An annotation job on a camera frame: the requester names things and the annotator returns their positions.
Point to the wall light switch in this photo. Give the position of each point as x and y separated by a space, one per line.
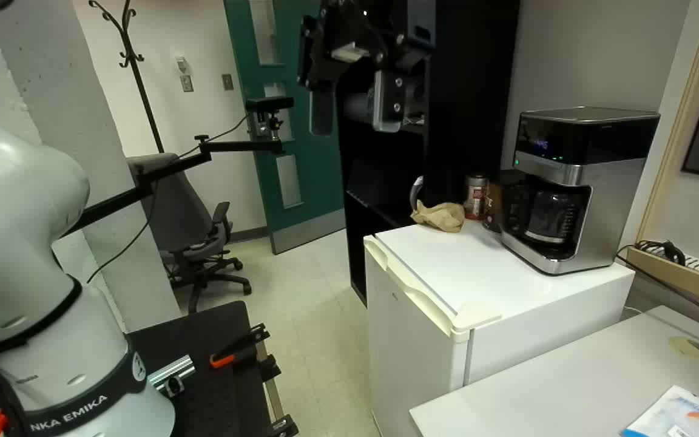
228 82

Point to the black camera on boom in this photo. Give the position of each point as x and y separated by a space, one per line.
268 113

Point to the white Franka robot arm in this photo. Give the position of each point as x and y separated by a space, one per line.
19 202

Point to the black robot cart top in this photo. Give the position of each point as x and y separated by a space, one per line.
212 396

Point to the black office chair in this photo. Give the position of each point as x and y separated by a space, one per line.
207 257

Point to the orange black clamp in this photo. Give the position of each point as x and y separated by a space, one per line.
236 354

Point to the black coat rack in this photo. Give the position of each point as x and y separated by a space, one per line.
143 82

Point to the white mini fridge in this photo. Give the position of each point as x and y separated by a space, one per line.
462 323

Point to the glass coffee carafe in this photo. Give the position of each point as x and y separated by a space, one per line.
554 214

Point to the black hanging backpack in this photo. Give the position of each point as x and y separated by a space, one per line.
328 57

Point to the dark brown coffee can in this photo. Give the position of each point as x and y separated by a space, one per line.
493 208

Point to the wooden window ledge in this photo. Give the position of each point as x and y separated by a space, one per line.
681 280

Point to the blue white booklet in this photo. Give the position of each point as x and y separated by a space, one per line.
681 416

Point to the black shelving unit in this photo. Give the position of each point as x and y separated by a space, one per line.
468 98

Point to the aluminium profile rail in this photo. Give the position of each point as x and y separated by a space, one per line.
174 373

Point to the black silver coffee machine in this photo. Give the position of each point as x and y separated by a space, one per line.
589 150

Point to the green door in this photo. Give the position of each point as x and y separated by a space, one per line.
309 186

